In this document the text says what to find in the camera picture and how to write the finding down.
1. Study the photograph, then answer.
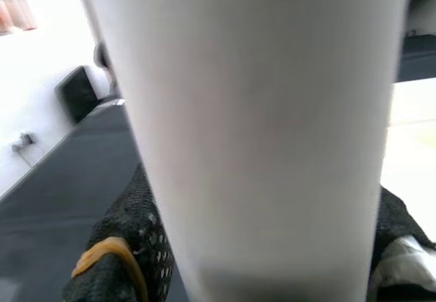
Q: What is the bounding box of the brown rubber band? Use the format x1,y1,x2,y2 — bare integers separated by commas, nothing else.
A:
70,236,150,302

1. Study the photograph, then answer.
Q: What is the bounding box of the white plastic table leg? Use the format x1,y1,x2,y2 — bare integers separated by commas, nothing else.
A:
72,0,410,302

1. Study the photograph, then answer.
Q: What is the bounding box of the black floor chair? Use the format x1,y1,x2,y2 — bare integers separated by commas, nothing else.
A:
54,64,104,125

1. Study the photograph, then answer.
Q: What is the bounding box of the wall socket with plug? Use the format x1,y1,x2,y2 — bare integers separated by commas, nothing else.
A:
11,131,37,155

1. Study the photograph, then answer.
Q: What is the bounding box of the black tablecloth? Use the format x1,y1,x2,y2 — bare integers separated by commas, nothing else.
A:
0,34,436,302

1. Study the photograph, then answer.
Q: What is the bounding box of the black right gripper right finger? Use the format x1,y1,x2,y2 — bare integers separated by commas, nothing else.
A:
369,185,436,302

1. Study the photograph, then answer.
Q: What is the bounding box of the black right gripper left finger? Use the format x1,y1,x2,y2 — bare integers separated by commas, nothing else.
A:
61,162,177,302

